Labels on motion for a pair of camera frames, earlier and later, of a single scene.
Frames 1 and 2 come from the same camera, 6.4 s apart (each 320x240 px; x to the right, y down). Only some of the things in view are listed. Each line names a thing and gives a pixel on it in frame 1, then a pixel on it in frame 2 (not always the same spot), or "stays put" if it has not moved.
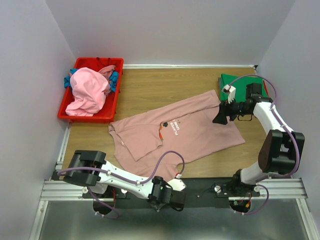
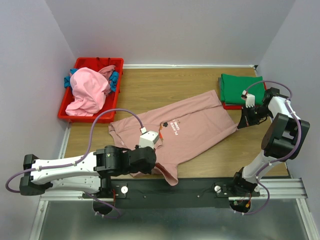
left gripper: (160, 206) -> (147, 170)
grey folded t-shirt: (219, 81) stays put
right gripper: (224, 110) -> (245, 119)
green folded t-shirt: (239, 83) stays put
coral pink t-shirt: (106, 71) stays put
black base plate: (206, 193) stays put
